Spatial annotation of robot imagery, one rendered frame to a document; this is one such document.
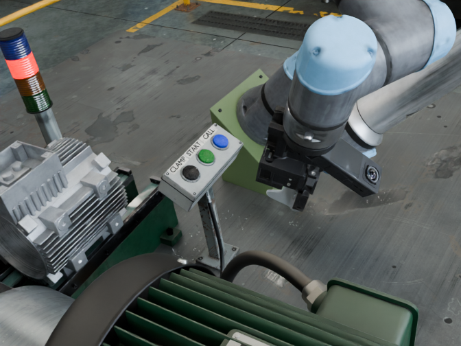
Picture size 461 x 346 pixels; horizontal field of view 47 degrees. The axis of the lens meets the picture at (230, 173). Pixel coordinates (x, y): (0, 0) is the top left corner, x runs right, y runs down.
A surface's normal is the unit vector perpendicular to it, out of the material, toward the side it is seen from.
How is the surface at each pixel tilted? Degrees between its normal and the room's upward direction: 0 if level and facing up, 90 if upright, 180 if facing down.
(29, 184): 90
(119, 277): 10
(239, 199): 0
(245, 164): 90
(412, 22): 41
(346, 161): 52
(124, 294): 3
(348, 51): 24
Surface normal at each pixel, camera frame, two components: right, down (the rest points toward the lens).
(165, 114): -0.13, -0.78
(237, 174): -0.58, 0.56
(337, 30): 0.06, -0.50
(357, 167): 0.55, -0.25
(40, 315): 0.09, -0.95
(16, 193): 0.85, 0.22
